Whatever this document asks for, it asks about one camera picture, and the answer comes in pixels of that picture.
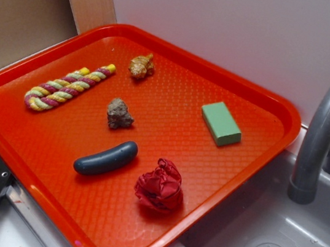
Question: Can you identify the orange plastic tray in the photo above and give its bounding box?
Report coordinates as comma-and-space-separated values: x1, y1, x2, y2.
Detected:
0, 25, 301, 247

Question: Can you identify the crumpled red paper ball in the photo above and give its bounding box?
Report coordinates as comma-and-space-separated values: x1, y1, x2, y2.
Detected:
134, 158, 184, 213

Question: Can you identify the green rectangular block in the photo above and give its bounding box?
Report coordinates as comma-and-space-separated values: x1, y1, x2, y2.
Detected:
201, 101, 242, 147

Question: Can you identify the tan spiral seashell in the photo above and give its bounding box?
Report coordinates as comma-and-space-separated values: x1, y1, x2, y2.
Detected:
128, 53, 154, 79

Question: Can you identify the grey brown rock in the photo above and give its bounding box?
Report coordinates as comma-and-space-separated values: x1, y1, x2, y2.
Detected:
107, 98, 135, 129

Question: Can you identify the twisted multicolour rope toy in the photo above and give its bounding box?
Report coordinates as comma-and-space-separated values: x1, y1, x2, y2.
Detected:
24, 64, 116, 112

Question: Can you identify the dark grey sausage toy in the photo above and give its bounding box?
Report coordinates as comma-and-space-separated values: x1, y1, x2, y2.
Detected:
73, 141, 139, 175

